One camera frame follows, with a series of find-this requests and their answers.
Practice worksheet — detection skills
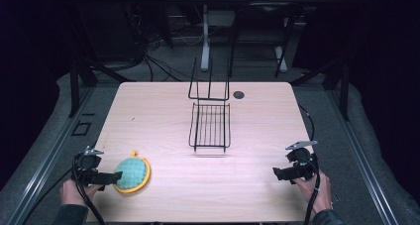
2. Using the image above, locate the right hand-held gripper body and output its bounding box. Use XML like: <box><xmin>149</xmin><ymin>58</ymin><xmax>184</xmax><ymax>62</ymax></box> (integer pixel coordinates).
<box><xmin>284</xmin><ymin>140</ymin><xmax>319</xmax><ymax>181</ymax></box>

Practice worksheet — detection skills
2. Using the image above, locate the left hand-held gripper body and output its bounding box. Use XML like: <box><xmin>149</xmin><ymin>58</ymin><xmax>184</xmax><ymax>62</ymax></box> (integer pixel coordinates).
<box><xmin>72</xmin><ymin>146</ymin><xmax>105</xmax><ymax>187</ymax></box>

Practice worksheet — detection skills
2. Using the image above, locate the round teal yellow-rimmed pot holder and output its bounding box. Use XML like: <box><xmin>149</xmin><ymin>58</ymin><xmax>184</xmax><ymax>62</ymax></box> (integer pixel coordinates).
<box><xmin>112</xmin><ymin>149</ymin><xmax>153</xmax><ymax>195</ymax></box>

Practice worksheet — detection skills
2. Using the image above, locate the person's left hand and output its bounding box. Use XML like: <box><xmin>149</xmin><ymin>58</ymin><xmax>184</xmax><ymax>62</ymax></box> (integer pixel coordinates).
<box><xmin>59</xmin><ymin>178</ymin><xmax>101</xmax><ymax>207</ymax></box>

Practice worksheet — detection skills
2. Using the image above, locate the person's right hand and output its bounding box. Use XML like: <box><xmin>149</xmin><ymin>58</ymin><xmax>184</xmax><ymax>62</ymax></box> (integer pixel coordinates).
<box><xmin>293</xmin><ymin>169</ymin><xmax>333</xmax><ymax>215</ymax></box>

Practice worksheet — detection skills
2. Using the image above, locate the black metal stand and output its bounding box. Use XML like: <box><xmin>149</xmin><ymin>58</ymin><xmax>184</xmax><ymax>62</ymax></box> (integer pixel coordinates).
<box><xmin>66</xmin><ymin>57</ymin><xmax>137</xmax><ymax>119</ymax></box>
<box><xmin>289</xmin><ymin>55</ymin><xmax>352</xmax><ymax>123</ymax></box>

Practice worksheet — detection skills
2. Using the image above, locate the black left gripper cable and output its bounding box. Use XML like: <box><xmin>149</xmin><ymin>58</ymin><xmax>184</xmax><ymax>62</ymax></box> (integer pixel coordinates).
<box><xmin>70</xmin><ymin>152</ymin><xmax>107</xmax><ymax>225</ymax></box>

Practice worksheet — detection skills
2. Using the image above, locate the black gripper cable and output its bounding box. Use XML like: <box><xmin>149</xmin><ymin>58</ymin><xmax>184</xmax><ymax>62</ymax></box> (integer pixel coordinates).
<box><xmin>302</xmin><ymin>152</ymin><xmax>322</xmax><ymax>225</ymax></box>
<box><xmin>70</xmin><ymin>152</ymin><xmax>107</xmax><ymax>225</ymax></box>

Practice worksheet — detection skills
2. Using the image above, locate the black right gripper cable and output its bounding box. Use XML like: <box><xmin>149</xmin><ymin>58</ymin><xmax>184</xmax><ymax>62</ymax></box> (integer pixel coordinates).
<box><xmin>302</xmin><ymin>152</ymin><xmax>322</xmax><ymax>225</ymax></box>

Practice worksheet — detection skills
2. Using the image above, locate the aluminium floor rail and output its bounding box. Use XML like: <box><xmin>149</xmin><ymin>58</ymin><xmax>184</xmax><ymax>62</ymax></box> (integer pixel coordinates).
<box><xmin>325</xmin><ymin>88</ymin><xmax>401</xmax><ymax>225</ymax></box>
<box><xmin>5</xmin><ymin>85</ymin><xmax>97</xmax><ymax>225</ymax></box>

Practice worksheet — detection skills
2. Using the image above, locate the thin black cable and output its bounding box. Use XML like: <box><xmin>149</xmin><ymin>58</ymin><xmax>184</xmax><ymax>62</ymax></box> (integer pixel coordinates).
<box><xmin>297</xmin><ymin>104</ymin><xmax>316</xmax><ymax>142</ymax></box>

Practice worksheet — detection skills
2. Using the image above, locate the black cable on floor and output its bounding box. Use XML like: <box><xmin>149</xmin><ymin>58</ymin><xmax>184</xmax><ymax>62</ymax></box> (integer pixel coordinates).
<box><xmin>21</xmin><ymin>168</ymin><xmax>73</xmax><ymax>225</ymax></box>

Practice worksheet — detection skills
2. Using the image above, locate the black wire rack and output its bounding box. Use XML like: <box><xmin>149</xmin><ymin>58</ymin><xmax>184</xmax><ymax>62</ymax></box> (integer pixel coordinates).
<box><xmin>187</xmin><ymin>56</ymin><xmax>232</xmax><ymax>154</ymax></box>

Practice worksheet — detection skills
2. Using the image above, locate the bundle of floor cables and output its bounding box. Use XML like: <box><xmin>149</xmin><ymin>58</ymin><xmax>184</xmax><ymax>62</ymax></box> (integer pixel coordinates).
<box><xmin>130</xmin><ymin>26</ymin><xmax>204</xmax><ymax>83</ymax></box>

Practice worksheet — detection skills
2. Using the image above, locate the black metal chair frame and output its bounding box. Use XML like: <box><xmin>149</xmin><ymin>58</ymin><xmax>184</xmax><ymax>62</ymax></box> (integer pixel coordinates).
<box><xmin>228</xmin><ymin>0</ymin><xmax>300</xmax><ymax>79</ymax></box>

